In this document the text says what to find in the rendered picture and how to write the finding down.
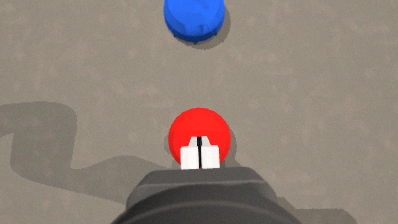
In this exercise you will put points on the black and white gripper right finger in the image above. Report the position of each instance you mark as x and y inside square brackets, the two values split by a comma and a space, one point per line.
[209, 154]

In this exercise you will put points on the blue bell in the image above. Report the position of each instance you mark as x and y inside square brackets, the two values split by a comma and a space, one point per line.
[194, 20]

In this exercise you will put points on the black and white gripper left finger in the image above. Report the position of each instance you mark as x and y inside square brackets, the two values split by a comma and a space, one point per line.
[190, 155]

